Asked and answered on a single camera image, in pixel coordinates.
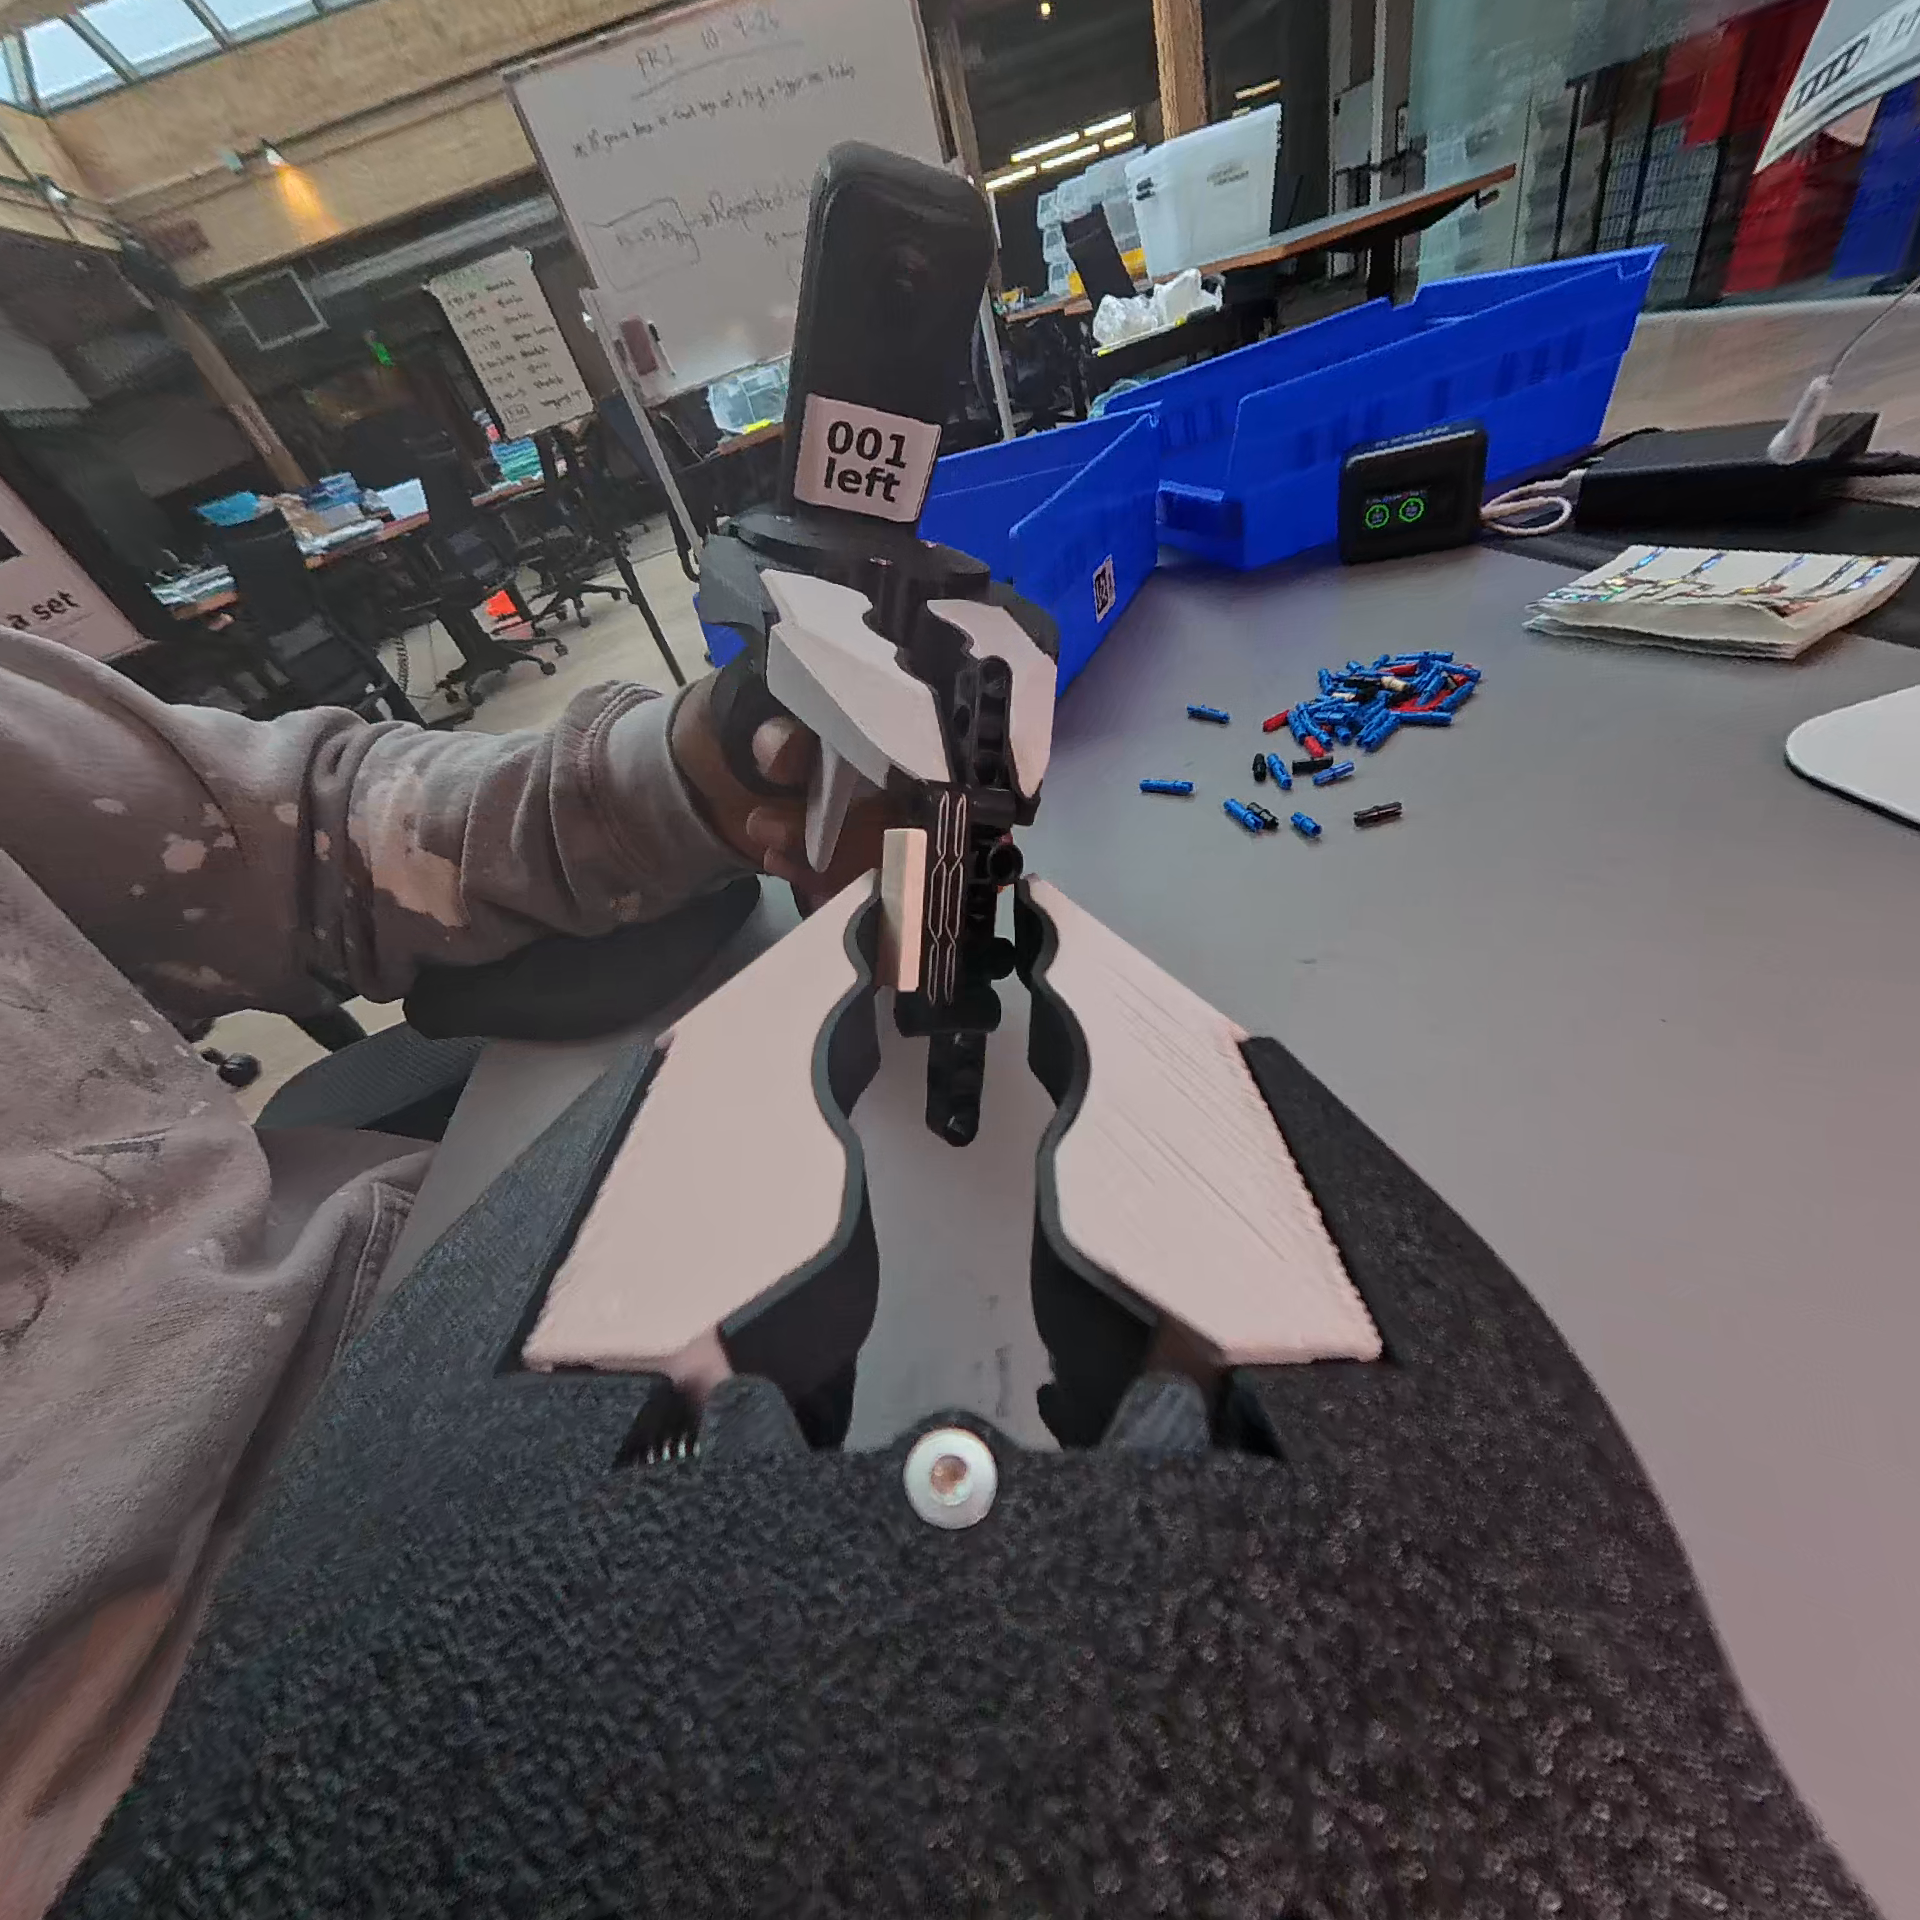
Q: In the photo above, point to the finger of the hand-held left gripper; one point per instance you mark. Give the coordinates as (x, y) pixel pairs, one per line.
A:
(840, 662)
(1031, 692)

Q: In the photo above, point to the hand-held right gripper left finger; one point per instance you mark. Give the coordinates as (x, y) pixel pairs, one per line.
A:
(692, 1202)

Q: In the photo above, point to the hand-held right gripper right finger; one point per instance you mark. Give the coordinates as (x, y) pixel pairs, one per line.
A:
(1214, 1202)

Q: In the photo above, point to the toy brick beam assembly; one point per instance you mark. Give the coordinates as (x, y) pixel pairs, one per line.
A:
(955, 901)

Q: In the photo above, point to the grey desk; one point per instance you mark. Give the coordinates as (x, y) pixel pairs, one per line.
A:
(1426, 1051)

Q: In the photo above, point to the person's left hand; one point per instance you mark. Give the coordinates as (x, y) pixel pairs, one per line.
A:
(764, 832)

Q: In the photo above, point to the large whiteboard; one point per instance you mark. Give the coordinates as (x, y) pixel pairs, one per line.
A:
(720, 182)

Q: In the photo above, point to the black chair armrest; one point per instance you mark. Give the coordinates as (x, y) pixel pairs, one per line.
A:
(570, 975)

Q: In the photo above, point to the white plastic bag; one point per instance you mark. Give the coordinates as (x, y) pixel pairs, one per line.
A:
(1155, 308)

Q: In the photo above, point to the pile of toy brick pins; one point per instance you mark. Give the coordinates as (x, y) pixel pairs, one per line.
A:
(1381, 704)

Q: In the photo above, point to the white storage box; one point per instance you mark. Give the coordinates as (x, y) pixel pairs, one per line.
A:
(1207, 189)

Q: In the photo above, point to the small paper flipchart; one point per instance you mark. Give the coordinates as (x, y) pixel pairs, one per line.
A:
(511, 347)

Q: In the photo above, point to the black office chair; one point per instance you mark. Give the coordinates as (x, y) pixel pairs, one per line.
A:
(466, 570)

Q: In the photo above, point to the black device with green lights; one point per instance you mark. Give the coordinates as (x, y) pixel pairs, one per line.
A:
(1412, 452)

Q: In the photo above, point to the long wooden table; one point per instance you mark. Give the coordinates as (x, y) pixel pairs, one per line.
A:
(1349, 202)

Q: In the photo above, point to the person's grey hoodie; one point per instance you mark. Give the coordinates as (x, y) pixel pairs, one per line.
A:
(119, 1276)

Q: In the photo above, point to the instruction booklet stack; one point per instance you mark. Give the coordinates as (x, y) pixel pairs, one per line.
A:
(1695, 600)

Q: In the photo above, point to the black power adapter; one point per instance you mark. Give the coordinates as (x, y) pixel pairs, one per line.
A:
(1695, 466)

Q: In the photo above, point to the rack of storage bins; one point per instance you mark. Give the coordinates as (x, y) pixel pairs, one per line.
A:
(1652, 182)

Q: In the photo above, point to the black framed marker sign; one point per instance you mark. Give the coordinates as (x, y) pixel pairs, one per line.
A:
(61, 587)

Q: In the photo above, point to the white book stand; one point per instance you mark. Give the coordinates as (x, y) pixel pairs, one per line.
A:
(1869, 750)

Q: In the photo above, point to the wooden post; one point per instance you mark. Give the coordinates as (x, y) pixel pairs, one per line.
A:
(1180, 67)

